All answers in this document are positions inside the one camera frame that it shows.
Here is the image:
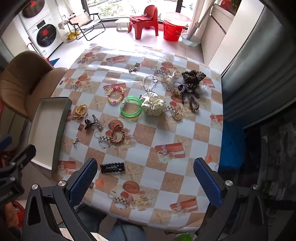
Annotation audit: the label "brown leather chair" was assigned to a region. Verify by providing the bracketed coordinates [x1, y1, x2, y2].
[0, 50, 69, 124]

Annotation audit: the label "pink basin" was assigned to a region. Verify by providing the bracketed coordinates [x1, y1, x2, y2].
[165, 12, 191, 26]

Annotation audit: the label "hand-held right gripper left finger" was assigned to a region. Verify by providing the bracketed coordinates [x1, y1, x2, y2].
[22, 158, 99, 241]

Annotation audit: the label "person's jeans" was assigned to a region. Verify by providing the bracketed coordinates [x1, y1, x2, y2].
[59, 204, 149, 241]

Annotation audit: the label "yellow wire rack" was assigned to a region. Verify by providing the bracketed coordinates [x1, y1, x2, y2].
[62, 31, 80, 42]

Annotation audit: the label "grey-green tray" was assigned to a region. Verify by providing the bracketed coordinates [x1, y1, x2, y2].
[30, 97, 73, 172]

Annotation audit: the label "gold hair ties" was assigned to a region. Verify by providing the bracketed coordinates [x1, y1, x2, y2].
[72, 104, 89, 120]

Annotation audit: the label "silver refrigerator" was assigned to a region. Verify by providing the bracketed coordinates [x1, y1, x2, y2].
[220, 0, 296, 128]

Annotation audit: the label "red plastic chair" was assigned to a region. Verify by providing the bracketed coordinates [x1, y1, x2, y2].
[128, 5, 159, 39]

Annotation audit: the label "small white stool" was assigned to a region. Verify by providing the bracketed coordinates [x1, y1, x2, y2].
[115, 19, 130, 32]

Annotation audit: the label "cream polka dot scrunchie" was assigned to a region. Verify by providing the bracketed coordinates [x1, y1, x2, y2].
[141, 91, 167, 116]

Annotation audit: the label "white cabinet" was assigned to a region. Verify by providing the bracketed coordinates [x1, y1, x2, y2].
[201, 2, 246, 68]

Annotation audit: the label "small black claw clip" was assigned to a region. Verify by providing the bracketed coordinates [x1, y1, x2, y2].
[92, 114, 102, 132]

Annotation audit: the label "white dryer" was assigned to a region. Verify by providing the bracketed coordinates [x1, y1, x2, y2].
[18, 0, 53, 30]

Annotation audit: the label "silver chain bracelet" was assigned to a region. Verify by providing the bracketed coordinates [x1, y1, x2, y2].
[143, 74, 159, 90]

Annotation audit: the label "brown braided bracelet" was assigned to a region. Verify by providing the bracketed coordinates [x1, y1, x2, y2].
[109, 124, 125, 143]

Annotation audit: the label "colourful beaded bracelet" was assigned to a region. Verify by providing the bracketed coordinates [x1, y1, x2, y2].
[107, 86, 125, 106]

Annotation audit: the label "grey mop pole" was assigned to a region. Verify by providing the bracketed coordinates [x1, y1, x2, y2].
[188, 2, 217, 42]

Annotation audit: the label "green plastic bangle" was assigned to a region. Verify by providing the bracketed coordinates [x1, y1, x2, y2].
[120, 96, 142, 118]

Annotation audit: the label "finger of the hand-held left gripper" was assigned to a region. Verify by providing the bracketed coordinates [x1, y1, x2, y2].
[0, 135, 12, 151]
[0, 145, 37, 186]

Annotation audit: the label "red bucket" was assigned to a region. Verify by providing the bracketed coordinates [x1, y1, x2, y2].
[162, 20, 186, 42]

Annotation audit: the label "purple white hair ties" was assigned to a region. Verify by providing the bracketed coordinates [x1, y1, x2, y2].
[173, 82, 186, 93]

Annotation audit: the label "black beaded hair clip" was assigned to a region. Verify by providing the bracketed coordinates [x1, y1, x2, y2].
[100, 162, 126, 173]

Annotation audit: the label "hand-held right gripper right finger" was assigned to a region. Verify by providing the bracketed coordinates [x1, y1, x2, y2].
[193, 158, 270, 241]

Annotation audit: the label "white washing machine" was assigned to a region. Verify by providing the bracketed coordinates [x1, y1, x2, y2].
[25, 20, 64, 57]

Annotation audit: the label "checkered printed tablecloth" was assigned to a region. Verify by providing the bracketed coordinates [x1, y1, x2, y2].
[51, 45, 224, 232]

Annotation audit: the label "white basin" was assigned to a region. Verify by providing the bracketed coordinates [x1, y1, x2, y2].
[181, 32, 201, 47]

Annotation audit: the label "folding lounge chair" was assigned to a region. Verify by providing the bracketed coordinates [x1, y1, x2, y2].
[68, 11, 106, 41]

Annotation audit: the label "clear gold bow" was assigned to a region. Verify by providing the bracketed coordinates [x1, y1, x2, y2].
[161, 71, 178, 91]

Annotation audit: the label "blue box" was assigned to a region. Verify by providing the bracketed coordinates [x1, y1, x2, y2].
[218, 127, 246, 172]

